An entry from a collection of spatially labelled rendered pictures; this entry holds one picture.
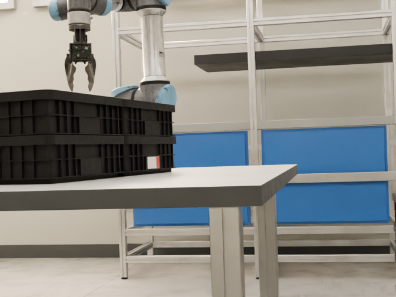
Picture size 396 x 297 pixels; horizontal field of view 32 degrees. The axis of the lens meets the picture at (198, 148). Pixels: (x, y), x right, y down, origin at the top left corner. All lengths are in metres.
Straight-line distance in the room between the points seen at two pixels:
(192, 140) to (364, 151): 1.01
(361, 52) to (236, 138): 0.88
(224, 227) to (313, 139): 2.76
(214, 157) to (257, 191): 2.86
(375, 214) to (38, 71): 2.75
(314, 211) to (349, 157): 0.37
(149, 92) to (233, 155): 1.57
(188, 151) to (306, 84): 1.20
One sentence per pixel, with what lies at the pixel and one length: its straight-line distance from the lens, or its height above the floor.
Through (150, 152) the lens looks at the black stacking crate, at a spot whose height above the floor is 0.77.
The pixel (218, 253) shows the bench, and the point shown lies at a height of 0.56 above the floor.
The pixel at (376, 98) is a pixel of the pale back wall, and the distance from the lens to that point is 5.00.
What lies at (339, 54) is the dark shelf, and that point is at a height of 1.30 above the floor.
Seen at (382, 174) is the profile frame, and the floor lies 0.60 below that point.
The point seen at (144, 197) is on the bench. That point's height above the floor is 0.68.
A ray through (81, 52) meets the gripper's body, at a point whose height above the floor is 1.10.
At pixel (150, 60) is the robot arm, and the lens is 2.69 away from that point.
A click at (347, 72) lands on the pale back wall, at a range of 5.01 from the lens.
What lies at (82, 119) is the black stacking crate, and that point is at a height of 0.86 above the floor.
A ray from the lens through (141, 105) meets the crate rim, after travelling 2.17.
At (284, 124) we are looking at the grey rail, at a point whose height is 0.91.
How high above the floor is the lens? 0.77
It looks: level
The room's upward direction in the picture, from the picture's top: 2 degrees counter-clockwise
